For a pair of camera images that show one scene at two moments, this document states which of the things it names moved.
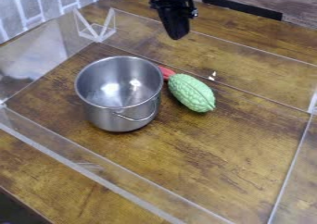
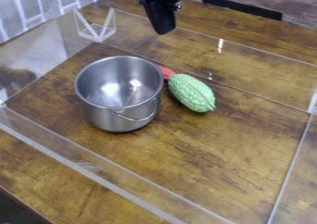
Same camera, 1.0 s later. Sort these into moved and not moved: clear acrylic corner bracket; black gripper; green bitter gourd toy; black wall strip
Moved: black gripper
Not moved: green bitter gourd toy; clear acrylic corner bracket; black wall strip
